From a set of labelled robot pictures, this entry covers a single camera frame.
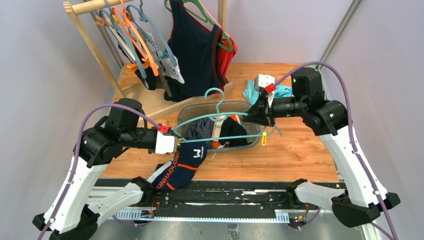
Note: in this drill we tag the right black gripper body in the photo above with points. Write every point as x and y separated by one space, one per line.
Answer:
265 110

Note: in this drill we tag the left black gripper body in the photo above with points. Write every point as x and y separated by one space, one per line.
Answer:
149 138

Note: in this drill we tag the navy orange boxer underwear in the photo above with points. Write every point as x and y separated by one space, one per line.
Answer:
179 171

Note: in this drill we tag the teal clip hanger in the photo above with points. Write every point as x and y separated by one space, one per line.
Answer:
253 131

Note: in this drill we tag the grey-blue clip hanger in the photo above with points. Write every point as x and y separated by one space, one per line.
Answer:
143 17

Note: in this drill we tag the black cream-band underwear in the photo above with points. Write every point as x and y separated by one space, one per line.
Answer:
151 82

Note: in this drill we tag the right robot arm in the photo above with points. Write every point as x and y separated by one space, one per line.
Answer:
363 198

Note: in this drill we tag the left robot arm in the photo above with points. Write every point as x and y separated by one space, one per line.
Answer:
72 216

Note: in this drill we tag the black underwear in basket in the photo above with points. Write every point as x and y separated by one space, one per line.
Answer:
231 128

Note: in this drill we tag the striped navy underwear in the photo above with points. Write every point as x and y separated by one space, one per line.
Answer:
200 129

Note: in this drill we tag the orange white underwear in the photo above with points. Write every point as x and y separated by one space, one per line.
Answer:
213 144

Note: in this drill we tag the white grey underwear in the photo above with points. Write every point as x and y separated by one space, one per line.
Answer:
163 57

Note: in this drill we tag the green hanger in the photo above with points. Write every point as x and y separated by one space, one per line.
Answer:
205 16

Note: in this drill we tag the orange hanger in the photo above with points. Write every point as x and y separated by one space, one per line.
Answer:
119 22

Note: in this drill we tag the wooden clothes rack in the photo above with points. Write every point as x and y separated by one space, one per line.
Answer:
126 85

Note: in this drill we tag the red garment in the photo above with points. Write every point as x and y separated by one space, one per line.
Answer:
225 57

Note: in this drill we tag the dark navy tank top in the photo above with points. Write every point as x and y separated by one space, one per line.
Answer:
199 76

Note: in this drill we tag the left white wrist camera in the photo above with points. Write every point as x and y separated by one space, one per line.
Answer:
165 144

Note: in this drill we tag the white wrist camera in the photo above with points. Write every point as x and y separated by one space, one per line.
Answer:
266 82
165 144

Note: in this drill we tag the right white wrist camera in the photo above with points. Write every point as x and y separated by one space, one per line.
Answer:
266 82

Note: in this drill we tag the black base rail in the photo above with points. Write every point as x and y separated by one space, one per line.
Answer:
220 201

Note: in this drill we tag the aluminium frame rail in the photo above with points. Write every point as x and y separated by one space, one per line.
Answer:
331 84

